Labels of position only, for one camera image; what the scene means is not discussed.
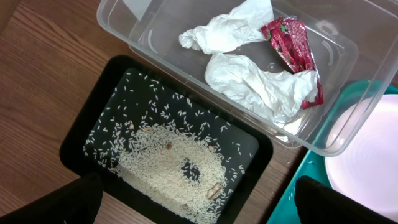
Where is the pile of rice grains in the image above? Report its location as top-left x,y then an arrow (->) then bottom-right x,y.
83,69 -> 259,223

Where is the black food waste tray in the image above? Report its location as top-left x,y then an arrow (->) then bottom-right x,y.
60,55 -> 273,224

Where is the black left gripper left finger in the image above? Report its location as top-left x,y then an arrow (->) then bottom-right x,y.
1,173 -> 104,223

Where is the red snack wrapper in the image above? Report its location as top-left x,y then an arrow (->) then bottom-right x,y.
260,16 -> 325,110

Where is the white napkin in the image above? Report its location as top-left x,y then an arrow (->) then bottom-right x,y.
178,0 -> 274,54
205,53 -> 318,123

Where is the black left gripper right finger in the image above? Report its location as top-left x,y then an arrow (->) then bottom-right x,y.
294,175 -> 397,224

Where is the clear plastic waste bin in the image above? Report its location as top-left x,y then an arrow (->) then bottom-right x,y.
96,0 -> 397,156

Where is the teal serving tray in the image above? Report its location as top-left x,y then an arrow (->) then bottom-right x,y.
269,80 -> 397,223

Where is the large white plate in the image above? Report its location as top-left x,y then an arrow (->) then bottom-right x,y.
325,95 -> 397,221

